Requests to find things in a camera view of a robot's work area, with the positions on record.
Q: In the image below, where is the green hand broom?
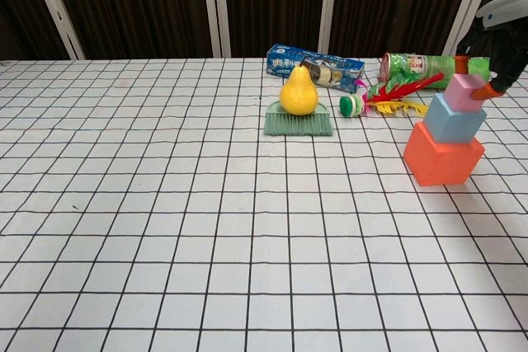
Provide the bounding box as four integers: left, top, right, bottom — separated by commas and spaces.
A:
263, 99, 333, 138

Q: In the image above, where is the white checked tablecloth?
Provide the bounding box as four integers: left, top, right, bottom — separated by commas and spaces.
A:
0, 57, 528, 352

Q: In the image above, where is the colourful feather shuttlecock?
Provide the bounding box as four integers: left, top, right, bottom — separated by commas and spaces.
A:
339, 72, 446, 119

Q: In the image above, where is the small pink foam cube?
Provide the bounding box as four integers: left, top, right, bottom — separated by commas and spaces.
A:
446, 73, 488, 113

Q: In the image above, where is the blue cookie box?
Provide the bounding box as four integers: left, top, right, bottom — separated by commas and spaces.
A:
266, 43, 366, 95

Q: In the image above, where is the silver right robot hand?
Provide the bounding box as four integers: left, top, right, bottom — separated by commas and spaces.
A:
455, 0, 528, 101

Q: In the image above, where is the large orange foam cube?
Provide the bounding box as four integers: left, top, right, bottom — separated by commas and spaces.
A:
403, 121, 486, 187

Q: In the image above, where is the green chips can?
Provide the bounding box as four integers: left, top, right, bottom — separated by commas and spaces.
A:
379, 52, 493, 92

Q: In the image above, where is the blue foam cube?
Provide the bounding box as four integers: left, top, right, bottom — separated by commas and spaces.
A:
424, 92, 487, 145

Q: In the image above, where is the dark corrugated folding screen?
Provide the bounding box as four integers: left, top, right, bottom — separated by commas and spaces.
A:
0, 0, 528, 60

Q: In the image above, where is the yellow pear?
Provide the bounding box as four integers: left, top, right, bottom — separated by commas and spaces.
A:
279, 63, 321, 116

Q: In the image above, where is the white screen frame post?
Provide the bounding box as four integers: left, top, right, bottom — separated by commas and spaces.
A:
25, 0, 86, 60
317, 0, 346, 58
200, 0, 232, 59
443, 0, 500, 56

